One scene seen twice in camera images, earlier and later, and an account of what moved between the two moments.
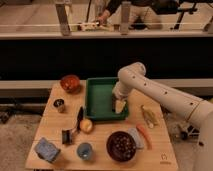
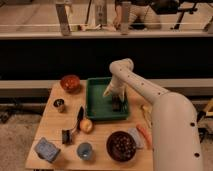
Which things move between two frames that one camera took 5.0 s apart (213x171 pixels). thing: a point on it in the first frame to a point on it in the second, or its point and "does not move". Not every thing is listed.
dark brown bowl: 121,146 does not move
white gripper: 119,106 to 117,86
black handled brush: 67,134 does not move
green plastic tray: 99,100 does not move
